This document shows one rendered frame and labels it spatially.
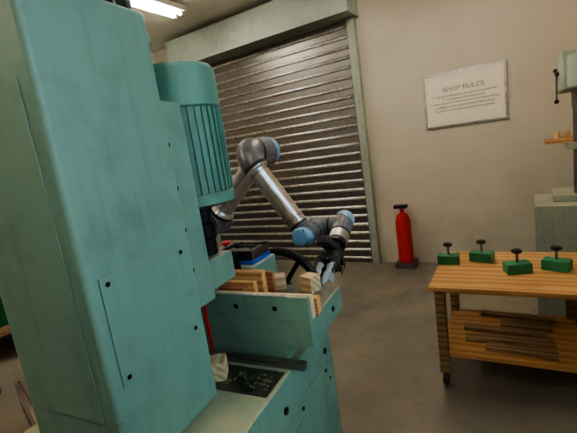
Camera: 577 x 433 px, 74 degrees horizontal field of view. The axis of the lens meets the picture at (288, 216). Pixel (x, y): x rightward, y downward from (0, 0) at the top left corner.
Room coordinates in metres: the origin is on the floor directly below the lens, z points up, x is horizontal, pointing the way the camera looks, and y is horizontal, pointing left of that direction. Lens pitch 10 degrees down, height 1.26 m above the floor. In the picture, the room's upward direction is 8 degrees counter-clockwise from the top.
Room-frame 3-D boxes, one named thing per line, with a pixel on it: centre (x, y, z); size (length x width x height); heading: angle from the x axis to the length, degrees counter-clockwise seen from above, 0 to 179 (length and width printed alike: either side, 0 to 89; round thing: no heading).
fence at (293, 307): (0.89, 0.25, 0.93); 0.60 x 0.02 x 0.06; 63
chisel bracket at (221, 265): (0.89, 0.22, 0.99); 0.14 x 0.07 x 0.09; 153
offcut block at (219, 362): (0.77, 0.20, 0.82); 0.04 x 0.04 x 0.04; 1
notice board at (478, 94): (3.31, -1.61, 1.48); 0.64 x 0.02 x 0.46; 58
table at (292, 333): (1.02, 0.19, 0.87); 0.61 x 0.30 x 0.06; 63
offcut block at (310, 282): (0.93, -0.03, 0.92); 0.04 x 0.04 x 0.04; 42
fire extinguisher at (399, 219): (3.54, -1.07, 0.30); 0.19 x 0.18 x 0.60; 148
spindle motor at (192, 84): (0.91, 0.21, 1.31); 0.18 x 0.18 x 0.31
